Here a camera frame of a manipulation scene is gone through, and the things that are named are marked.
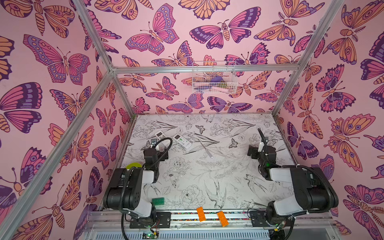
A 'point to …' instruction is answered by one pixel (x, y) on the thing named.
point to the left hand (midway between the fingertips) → (158, 145)
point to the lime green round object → (131, 164)
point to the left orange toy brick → (201, 214)
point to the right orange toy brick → (223, 219)
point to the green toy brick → (158, 201)
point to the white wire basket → (214, 77)
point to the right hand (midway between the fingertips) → (258, 144)
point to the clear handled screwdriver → (207, 152)
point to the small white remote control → (160, 135)
